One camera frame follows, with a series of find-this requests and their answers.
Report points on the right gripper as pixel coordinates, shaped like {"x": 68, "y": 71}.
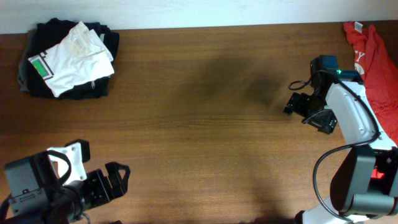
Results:
{"x": 311, "y": 111}

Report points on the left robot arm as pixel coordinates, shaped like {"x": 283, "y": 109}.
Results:
{"x": 53, "y": 186}

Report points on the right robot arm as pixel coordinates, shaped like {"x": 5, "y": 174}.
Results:
{"x": 365, "y": 185}

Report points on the white t-shirt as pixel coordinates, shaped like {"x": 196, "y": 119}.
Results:
{"x": 80, "y": 57}

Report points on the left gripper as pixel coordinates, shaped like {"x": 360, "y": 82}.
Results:
{"x": 101, "y": 184}

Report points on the red t-shirt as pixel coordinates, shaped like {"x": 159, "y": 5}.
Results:
{"x": 378, "y": 71}

